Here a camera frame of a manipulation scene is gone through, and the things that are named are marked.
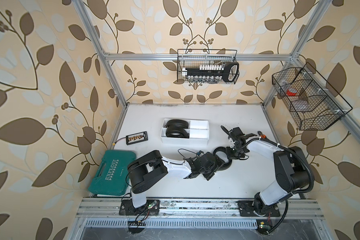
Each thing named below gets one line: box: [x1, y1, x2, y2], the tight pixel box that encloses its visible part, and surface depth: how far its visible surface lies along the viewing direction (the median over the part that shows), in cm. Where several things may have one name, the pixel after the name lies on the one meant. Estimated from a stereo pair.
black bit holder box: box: [125, 131, 149, 146], surface depth 101 cm
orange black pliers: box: [257, 130, 269, 140], surface depth 104 cm
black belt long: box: [164, 119, 189, 129], surface depth 100 cm
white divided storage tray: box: [160, 118, 210, 145], surface depth 101 cm
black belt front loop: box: [165, 127, 190, 139], surface depth 97 cm
